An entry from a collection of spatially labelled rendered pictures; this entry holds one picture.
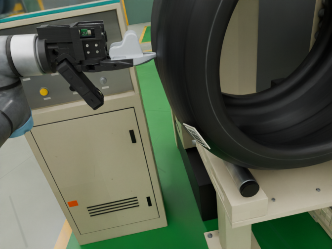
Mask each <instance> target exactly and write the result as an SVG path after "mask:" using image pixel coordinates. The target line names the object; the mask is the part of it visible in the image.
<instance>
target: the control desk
mask: <svg viewBox="0 0 332 249"><path fill-rule="evenodd" d="M83 21H103V23H104V28H105V31H106V32H107V40H108V41H107V42H106V43H107V50H108V51H109V50H110V45H111V44H112V43H114V42H121V41H122V40H123V38H124V35H125V32H126V31H127V30H128V28H127V23H126V18H125V12H124V8H123V3H122V0H120V2H117V3H111V4H106V5H100V6H94V7H88V8H83V9H77V10H71V11H65V12H59V13H54V14H48V15H43V16H37V17H31V18H25V19H20V20H14V21H8V22H2V23H0V36H10V35H26V34H38V33H37V29H36V27H40V26H41V25H47V24H49V25H50V26H52V25H71V24H72V23H76V22H83ZM82 72H83V71H82ZM83 73H84V74H85V75H86V76H87V77H88V79H89V80H90V81H91V82H92V83H93V84H94V85H95V87H96V88H98V89H99V90H100V91H101V92H102V94H103V95H104V105H102V106H101V107H99V108H98V109H97V110H93V109H92V108H91V107H90V106H89V105H88V104H87V103H86V102H85V101H84V99H83V98H82V97H81V96H80V95H79V94H78V93H77V92H76V91H75V90H74V88H73V87H72V86H71V85H70V84H69V83H68V82H67V81H66V80H65V79H64V78H63V77H62V76H61V74H60V73H59V72H58V71H57V72H56V73H52V74H46V75H40V76H26V77H20V80H21V83H22V86H23V89H24V92H25V95H26V98H27V101H28V104H29V106H30V108H31V110H32V117H33V121H34V125H33V128H32V129H31V130H30V131H28V132H26V133H25V134H24V136H25V138H26V140H27V142H28V144H29V146H30V148H31V150H32V152H33V154H34V156H35V158H36V160H37V162H38V164H39V166H40V168H41V170H42V172H43V174H44V176H45V177H46V179H47V181H48V183H49V185H50V187H51V189H52V191H53V193H54V195H55V197H56V199H57V201H58V203H59V205H60V207H61V209H62V211H63V213H64V215H65V217H66V219H67V221H68V223H69V225H70V227H71V229H72V231H73V233H74V235H75V237H76V239H77V241H78V243H79V245H85V244H89V243H94V242H98V241H103V240H107V239H112V238H116V237H121V236H125V235H130V234H134V233H139V232H143V231H148V230H152V229H157V228H162V227H166V226H168V224H167V219H166V211H165V206H164V201H163V195H162V189H161V184H160V179H159V174H158V169H157V165H156V160H155V155H154V150H153V146H152V141H151V136H150V132H149V127H148V122H147V118H146V113H145V108H144V103H143V99H142V94H141V89H140V84H139V80H138V75H137V70H136V66H133V67H130V68H125V69H119V70H113V71H102V72H94V73H89V72H83ZM75 200H76V201H77V203H78V206H74V207H69V205H68V203H67V202H71V201H75Z"/></svg>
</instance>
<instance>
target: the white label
mask: <svg viewBox="0 0 332 249"><path fill-rule="evenodd" d="M183 125H184V126H185V127H186V128H187V130H188V131H189V132H190V133H191V135H192V136H193V137H194V139H195V140H196V141H197V142H198V143H199V144H201V145H202V146H204V147H206V148H208V149H210V147H209V146H208V145H207V143H206V142H205V141H204V140H203V138H202V137H201V136H200V134H199V133H198V132H197V130H196V129H195V128H194V127H192V126H189V125H187V124H183Z"/></svg>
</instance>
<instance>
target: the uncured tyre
mask: <svg viewBox="0 0 332 249"><path fill-rule="evenodd" d="M238 1H239V0H154V1H153V7H152V14H151V46H152V52H155V53H156V55H157V57H156V58H154V62H155V66H156V69H157V72H158V74H159V77H160V80H161V83H162V85H163V88H164V91H165V93H166V97H167V99H168V102H169V104H170V106H171V108H172V110H173V112H174V114H175V116H176V117H177V119H178V121H179V122H180V123H181V125H182V126H183V127H184V129H185V130H186V131H187V132H188V133H189V134H190V135H191V133H190V132H189V131H188V130H187V128H186V127H185V126H184V125H183V124H187V125H189V126H192V127H194V128H195V129H196V130H197V132H198V133H199V134H200V136H201V137H202V138H203V140H204V141H205V142H206V143H207V145H208V146H209V147H210V149H208V148H206V147H204V146H203V147H204V148H206V149H207V150H208V151H209V152H211V153H212V154H214V155H215V156H217V157H219V158H221V159H223V160H225V161H227V162H229V163H232V164H235V165H238V166H242V167H246V168H251V169H259V170H283V169H292V168H300V167H307V166H313V165H317V164H321V163H324V162H327V161H330V160H332V0H325V10H324V17H323V21H322V25H321V28H320V31H319V34H318V36H317V39H316V41H315V43H314V45H313V47H312V48H311V50H310V52H309V53H308V55H307V56H306V58H305V59H304V60H303V62H302V63H301V64H300V65H299V66H298V67H297V68H296V69H295V70H294V71H293V72H292V73H291V74H290V75H289V76H288V77H287V78H285V79H284V80H282V81H281V82H280V83H278V84H276V85H275V86H273V87H271V88H269V89H266V90H264V91H261V92H257V93H253V94H246V95H234V94H228V93H224V92H221V87H220V75H219V69H220V57H221V50H222V45H223V40H224V36H225V33H226V30H227V27H228V24H229V21H230V18H231V16H232V13H233V11H234V9H235V7H236V5H237V3H238ZM191 136H192V135H191ZM192 137H193V136H192ZM193 138H194V137H193Z"/></svg>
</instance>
